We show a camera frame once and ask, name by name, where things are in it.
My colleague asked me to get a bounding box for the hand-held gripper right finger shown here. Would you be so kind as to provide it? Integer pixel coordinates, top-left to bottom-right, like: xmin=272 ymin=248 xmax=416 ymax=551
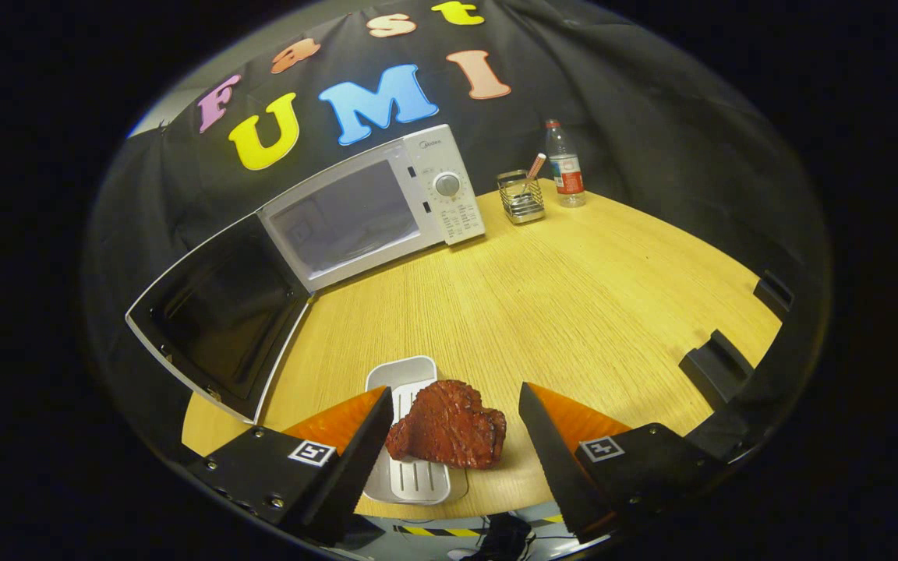
xmin=518 ymin=382 xmax=730 ymax=542

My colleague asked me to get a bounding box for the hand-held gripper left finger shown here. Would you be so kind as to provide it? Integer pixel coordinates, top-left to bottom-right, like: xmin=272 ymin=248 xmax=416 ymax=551
xmin=184 ymin=386 xmax=395 ymax=546

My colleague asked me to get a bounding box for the red meat steak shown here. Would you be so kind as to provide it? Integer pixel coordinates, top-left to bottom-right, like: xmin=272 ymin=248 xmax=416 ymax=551
xmin=384 ymin=379 xmax=507 ymax=470

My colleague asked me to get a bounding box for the white toaster oven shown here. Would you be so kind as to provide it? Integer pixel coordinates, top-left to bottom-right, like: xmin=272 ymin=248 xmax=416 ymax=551
xmin=126 ymin=124 xmax=487 ymax=425

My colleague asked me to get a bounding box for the white plastic tray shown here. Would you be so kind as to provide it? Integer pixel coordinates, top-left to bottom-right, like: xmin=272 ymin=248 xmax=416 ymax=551
xmin=362 ymin=356 xmax=470 ymax=506

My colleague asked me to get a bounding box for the dark floor object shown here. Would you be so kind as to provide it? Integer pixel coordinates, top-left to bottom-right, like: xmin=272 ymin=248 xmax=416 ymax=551
xmin=461 ymin=512 xmax=536 ymax=561

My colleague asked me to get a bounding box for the yellow black striped floor tape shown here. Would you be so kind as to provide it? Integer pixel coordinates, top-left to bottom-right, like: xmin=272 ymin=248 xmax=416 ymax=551
xmin=394 ymin=514 xmax=567 ymax=538

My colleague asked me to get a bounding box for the black table clamp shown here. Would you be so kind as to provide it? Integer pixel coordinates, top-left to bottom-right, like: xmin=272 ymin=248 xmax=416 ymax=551
xmin=679 ymin=330 xmax=755 ymax=410
xmin=753 ymin=270 xmax=795 ymax=322

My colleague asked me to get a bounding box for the clear plastic water bottle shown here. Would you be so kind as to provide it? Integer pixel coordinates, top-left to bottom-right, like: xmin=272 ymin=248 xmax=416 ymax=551
xmin=545 ymin=119 xmax=587 ymax=208

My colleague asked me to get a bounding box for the red checked straw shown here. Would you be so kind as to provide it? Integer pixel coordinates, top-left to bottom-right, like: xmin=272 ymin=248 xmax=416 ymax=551
xmin=523 ymin=153 xmax=547 ymax=196

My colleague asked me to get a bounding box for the metal wire basket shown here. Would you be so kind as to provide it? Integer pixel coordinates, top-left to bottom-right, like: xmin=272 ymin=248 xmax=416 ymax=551
xmin=496 ymin=169 xmax=546 ymax=225

